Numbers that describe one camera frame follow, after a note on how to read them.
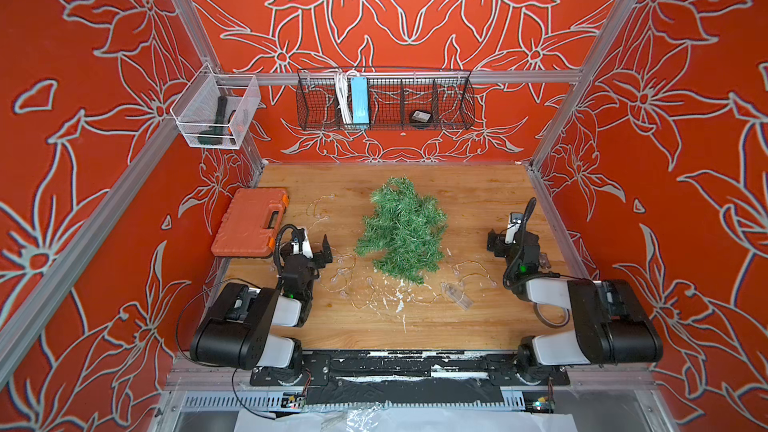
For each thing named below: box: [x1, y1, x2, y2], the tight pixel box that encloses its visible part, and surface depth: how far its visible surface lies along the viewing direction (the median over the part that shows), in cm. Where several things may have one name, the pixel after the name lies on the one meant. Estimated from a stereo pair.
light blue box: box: [351, 77, 370, 124], surface depth 92 cm
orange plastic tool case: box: [211, 188, 289, 257], surface depth 100 cm
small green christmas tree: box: [355, 176, 448, 285], surface depth 69 cm
